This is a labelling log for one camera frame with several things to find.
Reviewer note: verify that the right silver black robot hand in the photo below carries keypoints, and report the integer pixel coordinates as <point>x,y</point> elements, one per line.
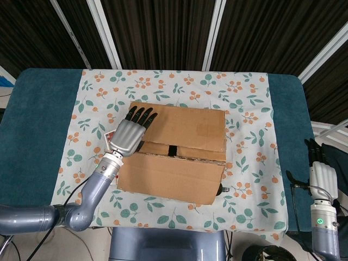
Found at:
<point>323,179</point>

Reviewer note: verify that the camouflage pattern bin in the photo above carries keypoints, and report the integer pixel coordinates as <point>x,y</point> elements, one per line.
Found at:
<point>269,254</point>

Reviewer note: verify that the black fabric bag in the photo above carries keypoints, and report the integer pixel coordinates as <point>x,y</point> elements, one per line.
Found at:
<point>341,160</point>

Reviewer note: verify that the red and white booklet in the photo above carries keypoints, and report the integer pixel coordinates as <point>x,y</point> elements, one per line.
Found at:
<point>108,137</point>

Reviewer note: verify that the brown cardboard shipping box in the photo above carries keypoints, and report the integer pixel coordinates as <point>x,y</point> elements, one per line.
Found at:
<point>176,176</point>

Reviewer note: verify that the white metal frame post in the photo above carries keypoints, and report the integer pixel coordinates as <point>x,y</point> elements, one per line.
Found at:
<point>213,32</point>
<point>104,32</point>
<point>323,57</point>
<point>70,32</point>

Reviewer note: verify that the blue-grey robot torso base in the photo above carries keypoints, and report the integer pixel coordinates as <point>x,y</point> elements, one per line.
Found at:
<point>163,244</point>

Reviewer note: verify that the stainless steel gooseneck pitcher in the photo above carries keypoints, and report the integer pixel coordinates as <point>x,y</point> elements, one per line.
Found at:
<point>224,189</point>

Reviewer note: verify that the teal fabric table cover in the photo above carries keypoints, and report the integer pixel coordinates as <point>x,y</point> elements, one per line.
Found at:
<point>40,122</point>

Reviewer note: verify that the white metal side rails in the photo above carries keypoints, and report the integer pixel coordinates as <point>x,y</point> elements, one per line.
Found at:
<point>326,127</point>

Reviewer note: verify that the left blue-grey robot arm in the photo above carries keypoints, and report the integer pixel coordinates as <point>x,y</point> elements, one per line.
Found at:
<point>81,206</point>

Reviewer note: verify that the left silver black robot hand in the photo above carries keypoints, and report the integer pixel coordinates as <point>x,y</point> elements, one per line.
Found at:
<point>127,138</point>

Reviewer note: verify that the floral fruit print tablecloth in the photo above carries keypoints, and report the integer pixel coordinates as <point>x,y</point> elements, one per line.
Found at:
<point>174,84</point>

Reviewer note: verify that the white frame post with blue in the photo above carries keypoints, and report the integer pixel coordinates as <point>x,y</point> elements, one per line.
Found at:
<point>6,74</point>

